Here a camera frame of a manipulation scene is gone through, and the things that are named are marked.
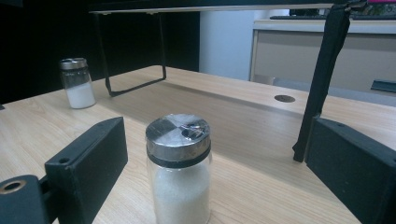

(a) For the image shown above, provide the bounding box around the dark grey plastic bar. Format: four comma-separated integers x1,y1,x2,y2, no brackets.
370,78,396,93

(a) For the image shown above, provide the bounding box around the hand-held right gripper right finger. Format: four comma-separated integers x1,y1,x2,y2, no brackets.
304,115,396,224

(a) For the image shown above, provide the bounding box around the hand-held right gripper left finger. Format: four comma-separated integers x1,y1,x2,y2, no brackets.
44,117,129,224

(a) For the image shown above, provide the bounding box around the round table cable grommet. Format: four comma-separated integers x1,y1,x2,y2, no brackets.
274,94,296,104

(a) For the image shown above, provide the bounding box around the black shelf with metal legs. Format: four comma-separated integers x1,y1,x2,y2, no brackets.
87,0,370,163

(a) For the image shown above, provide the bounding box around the glass salt shaker metal lid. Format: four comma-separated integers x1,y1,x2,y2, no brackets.
59,57,97,110
145,113,213,224

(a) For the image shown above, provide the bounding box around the beige wooden desk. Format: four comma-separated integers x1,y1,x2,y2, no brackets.
248,18,396,94

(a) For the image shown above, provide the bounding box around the white partition panel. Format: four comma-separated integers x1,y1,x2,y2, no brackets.
199,8,290,82

